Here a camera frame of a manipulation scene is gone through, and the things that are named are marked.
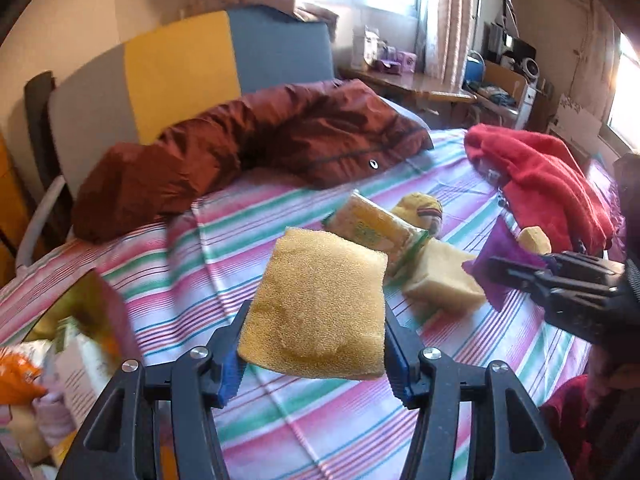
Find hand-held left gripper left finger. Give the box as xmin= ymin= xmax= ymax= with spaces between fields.
xmin=55 ymin=300 xmax=253 ymax=480

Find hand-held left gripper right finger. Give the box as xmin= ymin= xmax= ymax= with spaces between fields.
xmin=382 ymin=305 xmax=573 ymax=480

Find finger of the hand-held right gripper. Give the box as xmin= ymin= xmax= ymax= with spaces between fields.
xmin=542 ymin=251 xmax=626 ymax=286
xmin=487 ymin=256 xmax=556 ymax=311

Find purple packet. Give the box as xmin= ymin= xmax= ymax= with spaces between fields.
xmin=462 ymin=216 xmax=548 ymax=311

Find gold box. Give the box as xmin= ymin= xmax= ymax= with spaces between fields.
xmin=0 ymin=270 xmax=143 ymax=480

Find pale cardboard box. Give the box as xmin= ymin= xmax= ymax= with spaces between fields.
xmin=52 ymin=332 xmax=118 ymax=428

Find orange snack packet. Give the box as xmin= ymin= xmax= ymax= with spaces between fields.
xmin=0 ymin=347 xmax=48 ymax=406

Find small yellow sponge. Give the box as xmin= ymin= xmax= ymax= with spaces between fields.
xmin=517 ymin=226 xmax=552 ymax=256

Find striped bedsheet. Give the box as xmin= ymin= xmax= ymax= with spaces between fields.
xmin=0 ymin=127 xmax=626 ymax=480

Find red towel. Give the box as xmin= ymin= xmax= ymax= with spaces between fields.
xmin=464 ymin=123 xmax=616 ymax=256

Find person's dark red clothing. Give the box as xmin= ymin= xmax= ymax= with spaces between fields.
xmin=540 ymin=345 xmax=640 ymax=480

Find yellow fuzzy sock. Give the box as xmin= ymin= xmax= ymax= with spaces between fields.
xmin=390 ymin=192 xmax=445 ymax=238

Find white cardboard box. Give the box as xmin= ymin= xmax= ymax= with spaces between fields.
xmin=547 ymin=92 xmax=608 ymax=151

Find wrapped yellow sponge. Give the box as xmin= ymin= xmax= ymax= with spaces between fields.
xmin=322 ymin=189 xmax=431 ymax=278

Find small green yellow box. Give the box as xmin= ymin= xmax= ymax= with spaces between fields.
xmin=50 ymin=316 xmax=83 ymax=356

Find pink striped sock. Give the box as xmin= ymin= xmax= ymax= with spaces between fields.
xmin=32 ymin=392 xmax=78 ymax=448

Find cluttered wooden shelf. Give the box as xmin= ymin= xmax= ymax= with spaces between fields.
xmin=465 ymin=0 xmax=556 ymax=131

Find wooden desk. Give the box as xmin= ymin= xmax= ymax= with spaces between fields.
xmin=337 ymin=66 xmax=478 ymax=111

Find dark red jacket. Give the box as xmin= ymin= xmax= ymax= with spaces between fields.
xmin=70 ymin=79 xmax=435 ymax=245

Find purple containers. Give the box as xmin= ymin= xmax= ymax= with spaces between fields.
xmin=375 ymin=46 xmax=418 ymax=73

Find orange wooden wardrobe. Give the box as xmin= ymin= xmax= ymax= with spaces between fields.
xmin=0 ymin=130 xmax=48 ymax=286

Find grey yellow blue headboard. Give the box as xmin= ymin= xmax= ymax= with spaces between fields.
xmin=47 ymin=5 xmax=336 ymax=196

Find white curved rail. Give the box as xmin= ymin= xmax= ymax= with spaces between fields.
xmin=15 ymin=175 xmax=68 ymax=276

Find black chair frame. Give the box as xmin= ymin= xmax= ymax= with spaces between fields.
xmin=24 ymin=71 xmax=73 ymax=241

